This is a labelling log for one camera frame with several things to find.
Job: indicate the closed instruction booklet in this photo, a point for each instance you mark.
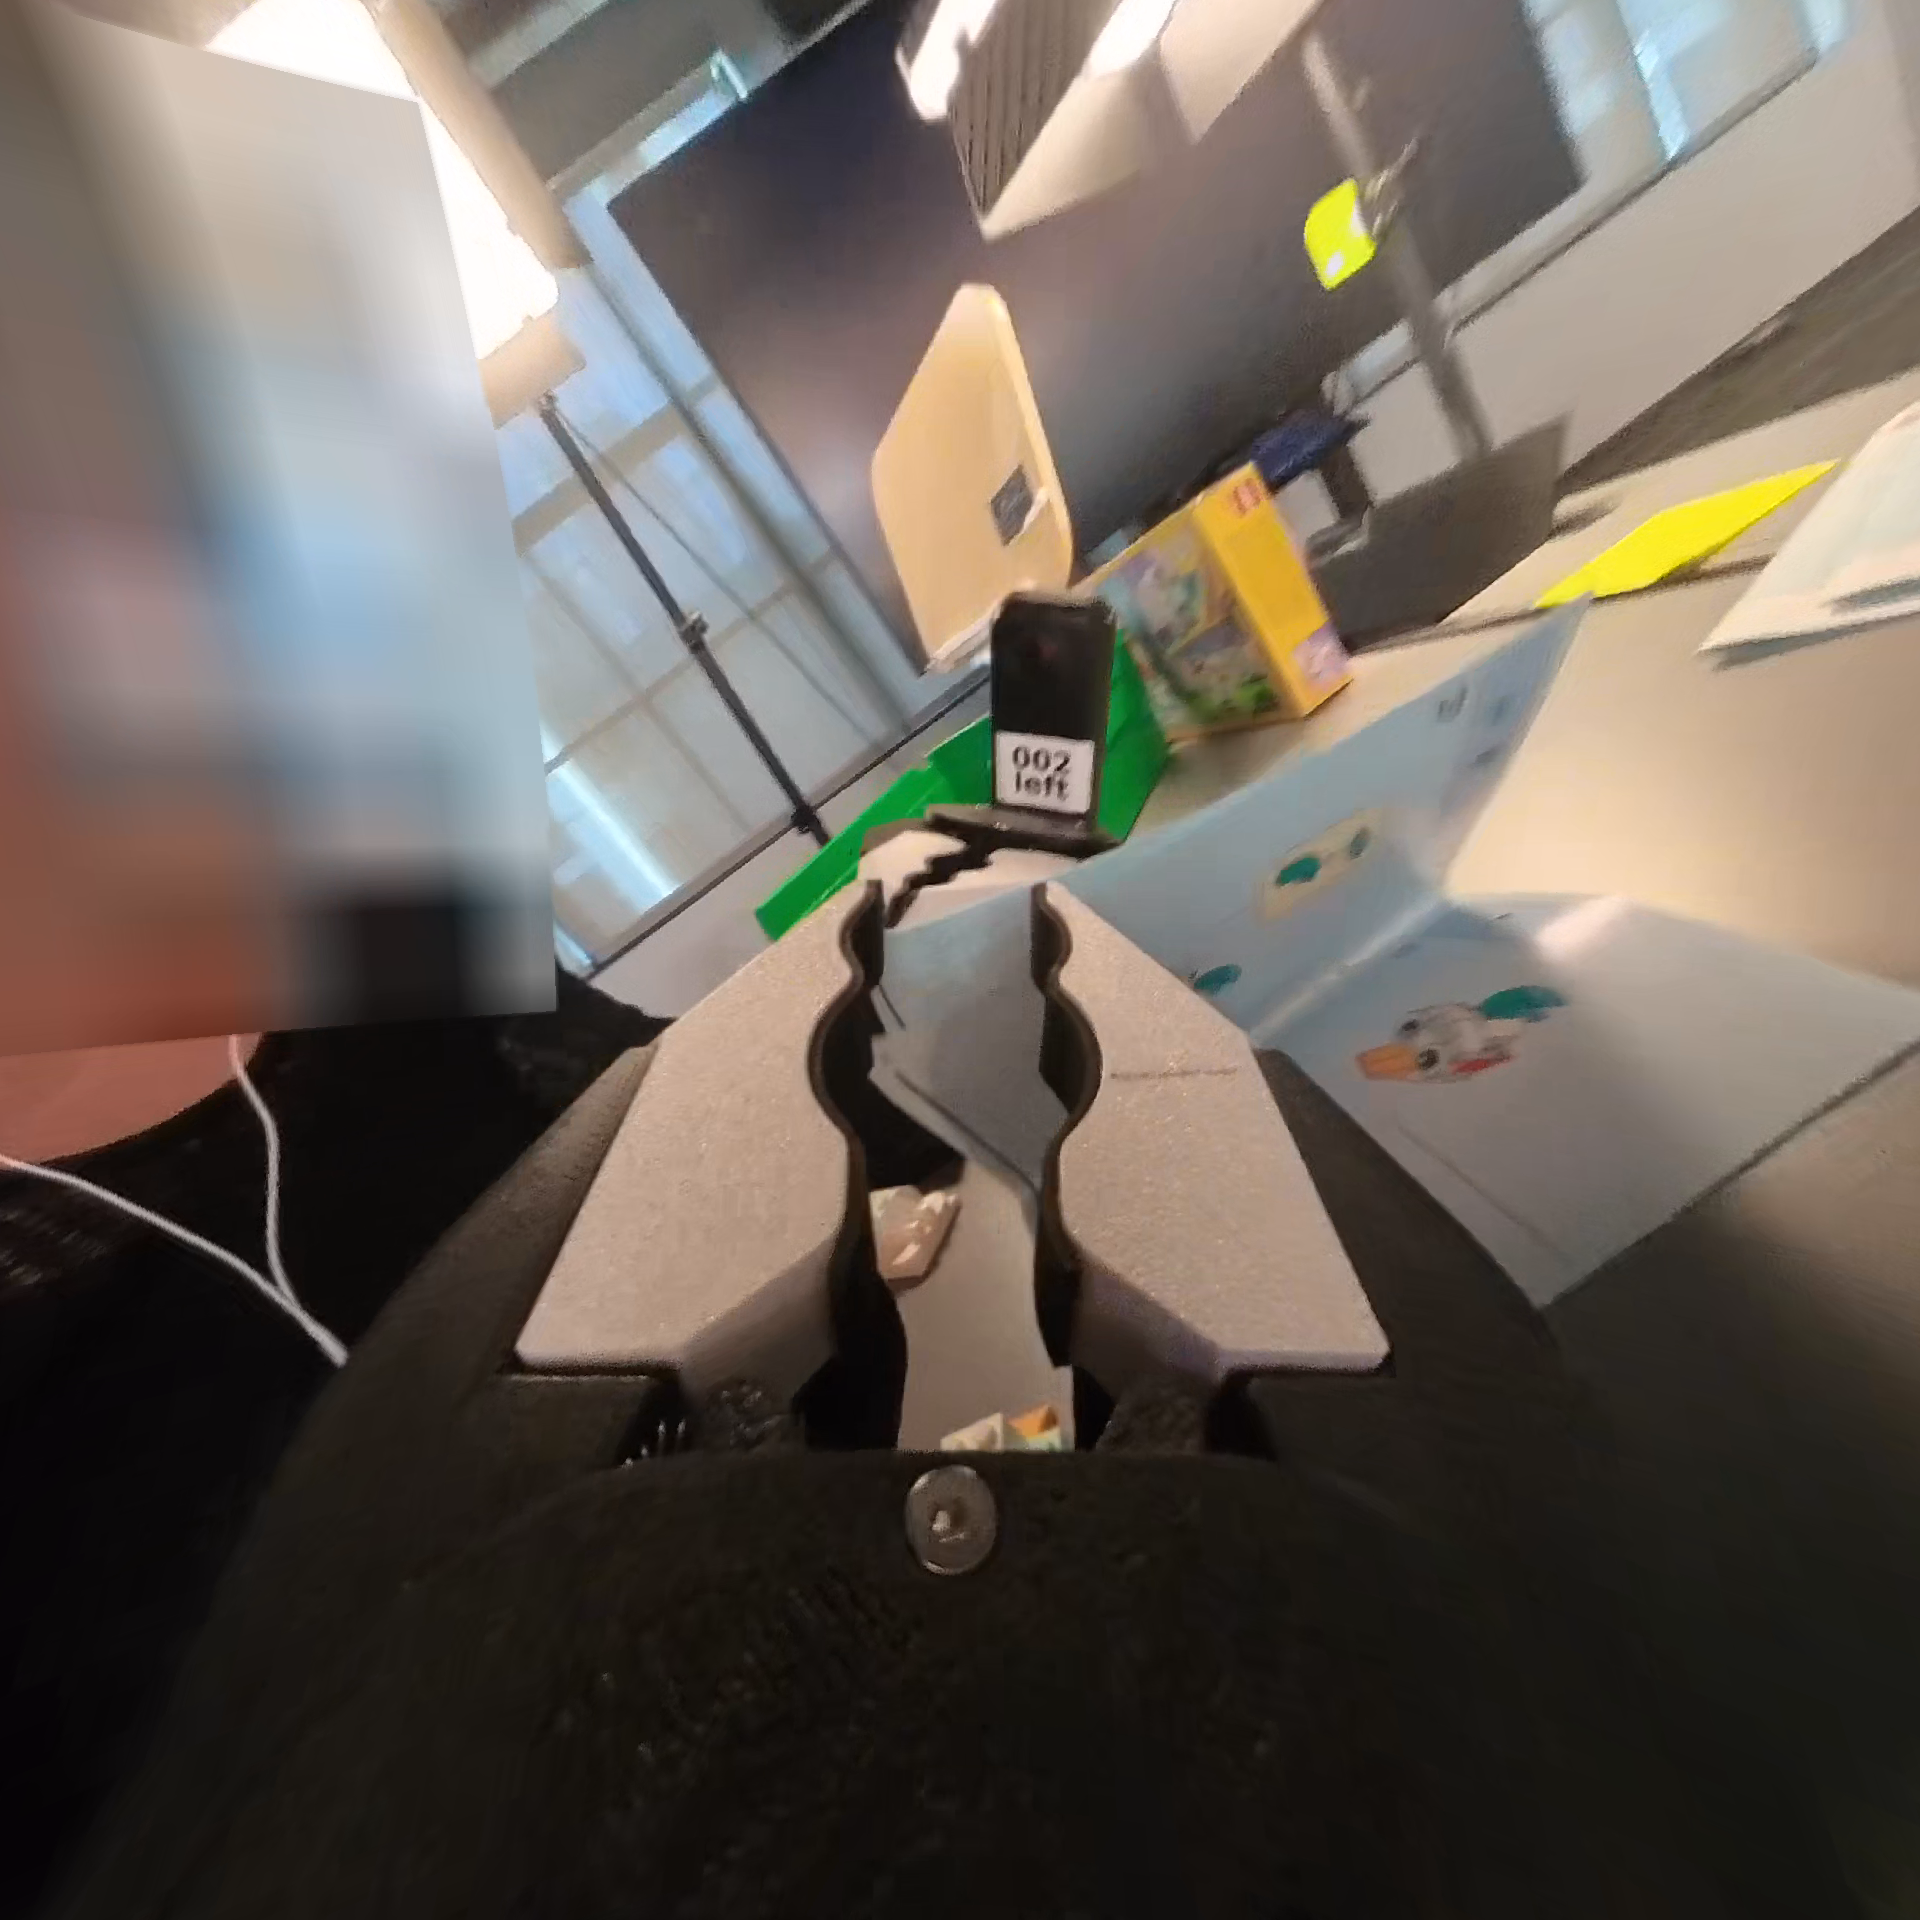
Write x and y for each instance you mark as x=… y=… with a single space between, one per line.
x=1845 y=554

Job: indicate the small black tablet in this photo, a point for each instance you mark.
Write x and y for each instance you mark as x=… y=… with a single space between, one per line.
x=1305 y=447

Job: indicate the lego instruction booklet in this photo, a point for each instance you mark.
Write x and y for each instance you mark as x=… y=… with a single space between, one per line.
x=1501 y=1080

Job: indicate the yellow lego box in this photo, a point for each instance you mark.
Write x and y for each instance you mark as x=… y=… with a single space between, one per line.
x=1229 y=601

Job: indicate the yellow sticky note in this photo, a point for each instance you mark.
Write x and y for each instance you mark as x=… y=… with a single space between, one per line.
x=1341 y=232

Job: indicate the large black monitor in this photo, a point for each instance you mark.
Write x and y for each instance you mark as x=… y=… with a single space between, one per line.
x=782 y=374

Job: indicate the green plastic bin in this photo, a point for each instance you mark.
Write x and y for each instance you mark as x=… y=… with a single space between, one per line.
x=902 y=841

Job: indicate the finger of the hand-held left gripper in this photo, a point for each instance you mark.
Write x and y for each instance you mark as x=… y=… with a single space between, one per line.
x=967 y=1021
x=908 y=870

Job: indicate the black light stand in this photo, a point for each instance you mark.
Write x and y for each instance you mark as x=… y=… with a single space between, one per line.
x=691 y=628

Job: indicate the monitor stand pole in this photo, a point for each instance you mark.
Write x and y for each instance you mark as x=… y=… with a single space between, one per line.
x=1409 y=301

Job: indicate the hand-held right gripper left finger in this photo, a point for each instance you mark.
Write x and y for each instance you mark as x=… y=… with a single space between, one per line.
x=704 y=1201

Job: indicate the beige rounded board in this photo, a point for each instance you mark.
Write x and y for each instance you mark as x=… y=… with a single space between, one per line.
x=961 y=480

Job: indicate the yellow paper sheet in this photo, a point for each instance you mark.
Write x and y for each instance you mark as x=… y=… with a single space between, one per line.
x=1681 y=540

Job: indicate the orange and white lego bricks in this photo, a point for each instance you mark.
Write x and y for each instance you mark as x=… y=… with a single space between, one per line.
x=1004 y=1430

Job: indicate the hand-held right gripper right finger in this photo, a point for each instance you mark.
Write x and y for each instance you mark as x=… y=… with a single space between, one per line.
x=1217 y=1201

